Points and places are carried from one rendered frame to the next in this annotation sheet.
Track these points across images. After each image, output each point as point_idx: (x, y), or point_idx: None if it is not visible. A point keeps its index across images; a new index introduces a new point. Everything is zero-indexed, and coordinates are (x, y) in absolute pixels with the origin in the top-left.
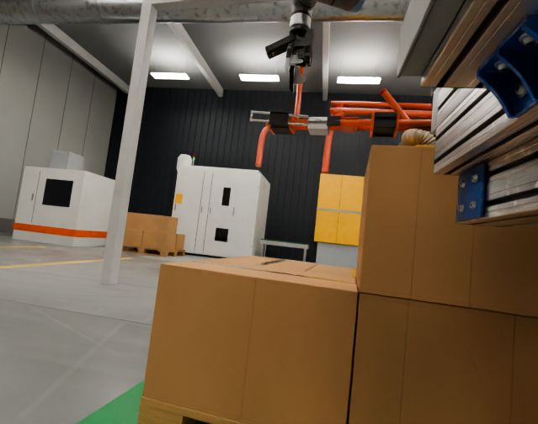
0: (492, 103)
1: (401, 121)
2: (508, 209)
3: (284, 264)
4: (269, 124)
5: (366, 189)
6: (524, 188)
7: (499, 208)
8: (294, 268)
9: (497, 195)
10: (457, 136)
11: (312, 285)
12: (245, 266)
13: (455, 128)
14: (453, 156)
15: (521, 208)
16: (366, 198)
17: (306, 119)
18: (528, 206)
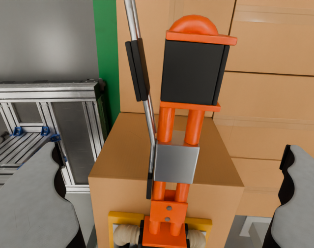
0: None
1: None
2: (7, 164)
3: (288, 39)
4: (165, 32)
5: (121, 152)
6: None
7: (12, 165)
8: (238, 58)
9: (10, 168)
10: None
11: (119, 84)
12: (196, 6)
13: None
14: (5, 170)
15: (0, 164)
16: (106, 144)
17: (158, 135)
18: None
